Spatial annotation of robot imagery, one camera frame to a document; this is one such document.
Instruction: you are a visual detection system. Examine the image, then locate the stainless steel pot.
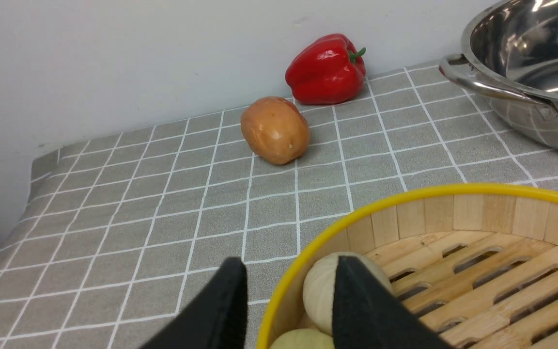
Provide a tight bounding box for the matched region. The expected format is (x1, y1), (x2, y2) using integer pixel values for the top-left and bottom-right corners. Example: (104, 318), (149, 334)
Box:
(439, 0), (558, 150)

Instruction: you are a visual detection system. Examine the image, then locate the white round bun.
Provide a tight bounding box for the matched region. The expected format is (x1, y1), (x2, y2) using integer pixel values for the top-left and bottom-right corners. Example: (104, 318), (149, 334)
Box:
(303, 251), (393, 335)

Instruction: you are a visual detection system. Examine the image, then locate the brown potato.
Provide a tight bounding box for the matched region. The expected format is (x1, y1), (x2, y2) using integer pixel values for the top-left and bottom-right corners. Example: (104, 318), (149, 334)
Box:
(240, 96), (310, 165)

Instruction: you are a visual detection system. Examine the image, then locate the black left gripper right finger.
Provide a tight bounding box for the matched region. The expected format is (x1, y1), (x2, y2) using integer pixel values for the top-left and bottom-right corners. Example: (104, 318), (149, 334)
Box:
(332, 256), (452, 349)

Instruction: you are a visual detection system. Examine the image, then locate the grey checkered tablecloth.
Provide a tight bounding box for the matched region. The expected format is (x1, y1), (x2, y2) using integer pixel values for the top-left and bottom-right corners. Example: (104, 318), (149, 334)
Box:
(0, 63), (558, 349)

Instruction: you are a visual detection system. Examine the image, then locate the red bell pepper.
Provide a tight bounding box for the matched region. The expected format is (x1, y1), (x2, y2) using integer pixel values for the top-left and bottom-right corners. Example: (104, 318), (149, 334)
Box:
(285, 33), (366, 105)

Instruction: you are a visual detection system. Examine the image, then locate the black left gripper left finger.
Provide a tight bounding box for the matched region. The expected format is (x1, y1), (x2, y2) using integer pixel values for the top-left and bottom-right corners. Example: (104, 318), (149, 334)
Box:
(141, 257), (248, 349)

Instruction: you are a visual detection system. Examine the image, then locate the pale green round bun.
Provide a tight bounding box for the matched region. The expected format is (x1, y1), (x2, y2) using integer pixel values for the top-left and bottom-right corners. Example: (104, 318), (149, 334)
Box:
(270, 329), (335, 349)

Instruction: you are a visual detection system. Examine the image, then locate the bamboo steamer basket yellow rim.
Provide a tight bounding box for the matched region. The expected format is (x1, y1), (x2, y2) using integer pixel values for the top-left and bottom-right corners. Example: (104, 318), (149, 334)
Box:
(255, 183), (558, 349)

